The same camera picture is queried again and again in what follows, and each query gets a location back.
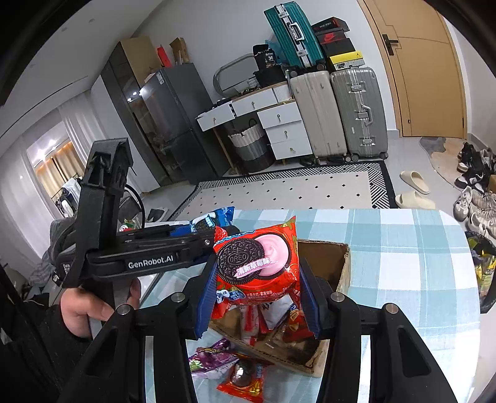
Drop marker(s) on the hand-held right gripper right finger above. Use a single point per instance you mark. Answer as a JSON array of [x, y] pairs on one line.
[[310, 306]]

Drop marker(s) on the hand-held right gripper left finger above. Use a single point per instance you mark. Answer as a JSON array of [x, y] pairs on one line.
[[205, 306]]

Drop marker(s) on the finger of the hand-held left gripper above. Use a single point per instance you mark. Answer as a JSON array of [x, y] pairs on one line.
[[197, 244]]

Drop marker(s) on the red chip bag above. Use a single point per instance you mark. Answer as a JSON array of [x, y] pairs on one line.
[[298, 323]]

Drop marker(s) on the blue cookie packet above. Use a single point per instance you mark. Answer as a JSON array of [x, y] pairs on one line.
[[217, 219]]

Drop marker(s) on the brown cardboard box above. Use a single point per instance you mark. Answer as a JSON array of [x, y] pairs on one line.
[[337, 263]]

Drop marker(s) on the red pink cream cookie packet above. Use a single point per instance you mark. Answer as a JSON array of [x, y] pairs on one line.
[[267, 267]]

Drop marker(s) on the person's left forearm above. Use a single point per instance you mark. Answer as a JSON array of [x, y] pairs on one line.
[[35, 356]]

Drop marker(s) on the person's left hand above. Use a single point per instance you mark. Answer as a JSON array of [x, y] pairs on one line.
[[77, 310]]

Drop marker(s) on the white red noodle snack bag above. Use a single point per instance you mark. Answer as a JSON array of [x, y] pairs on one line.
[[277, 314]]

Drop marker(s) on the purple snack packet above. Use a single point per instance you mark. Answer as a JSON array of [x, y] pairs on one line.
[[211, 358]]

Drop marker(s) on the white curtain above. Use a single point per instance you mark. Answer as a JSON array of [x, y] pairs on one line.
[[79, 128]]

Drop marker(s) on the red chocolate cookie packet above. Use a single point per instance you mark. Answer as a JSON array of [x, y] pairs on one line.
[[244, 381]]

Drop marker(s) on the grey clothes heap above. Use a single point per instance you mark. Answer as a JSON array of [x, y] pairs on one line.
[[42, 263]]

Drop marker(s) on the black glass cabinet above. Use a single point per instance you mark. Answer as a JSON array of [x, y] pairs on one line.
[[124, 97]]

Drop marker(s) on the dark grey refrigerator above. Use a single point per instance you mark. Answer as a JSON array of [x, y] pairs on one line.
[[178, 116]]

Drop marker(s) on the black white patterned rug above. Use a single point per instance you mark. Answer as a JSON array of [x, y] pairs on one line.
[[290, 190]]

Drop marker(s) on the white black laundry basket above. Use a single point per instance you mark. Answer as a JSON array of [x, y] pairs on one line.
[[248, 143]]

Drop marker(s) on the large cardboard carton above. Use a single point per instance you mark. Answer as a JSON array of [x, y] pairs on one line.
[[141, 58]]

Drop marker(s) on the white drawer dresser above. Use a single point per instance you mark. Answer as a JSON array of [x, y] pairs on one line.
[[283, 131]]

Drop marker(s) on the beige slipper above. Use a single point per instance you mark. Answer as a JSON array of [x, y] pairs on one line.
[[416, 181], [414, 200]]

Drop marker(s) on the small cardboard carton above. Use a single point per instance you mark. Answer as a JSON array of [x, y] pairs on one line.
[[180, 50]]

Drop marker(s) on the oval mirror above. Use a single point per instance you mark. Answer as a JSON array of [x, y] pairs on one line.
[[232, 75]]

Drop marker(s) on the beige suitcase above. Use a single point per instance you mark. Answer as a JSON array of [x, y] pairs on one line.
[[316, 112]]

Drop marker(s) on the yellow black plastic bag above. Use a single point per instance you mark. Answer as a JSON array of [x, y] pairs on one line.
[[484, 267]]

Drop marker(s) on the row of shoes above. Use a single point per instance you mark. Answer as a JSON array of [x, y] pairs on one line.
[[476, 201]]

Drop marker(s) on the grey beige door mat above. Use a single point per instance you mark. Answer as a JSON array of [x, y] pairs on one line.
[[441, 155]]

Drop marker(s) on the silver suitcase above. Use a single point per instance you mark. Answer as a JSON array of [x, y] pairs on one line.
[[358, 108]]

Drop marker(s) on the teal suitcase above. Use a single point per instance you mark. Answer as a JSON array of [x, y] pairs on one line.
[[290, 31]]

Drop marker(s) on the yellow black shoe box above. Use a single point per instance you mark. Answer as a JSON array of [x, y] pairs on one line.
[[345, 62]]

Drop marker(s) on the plain black shoe box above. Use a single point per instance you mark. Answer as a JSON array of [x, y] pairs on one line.
[[338, 48]]

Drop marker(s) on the black shoe box red logo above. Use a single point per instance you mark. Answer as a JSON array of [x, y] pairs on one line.
[[331, 37]]

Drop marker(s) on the wooden door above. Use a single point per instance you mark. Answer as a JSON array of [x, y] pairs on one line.
[[426, 77]]

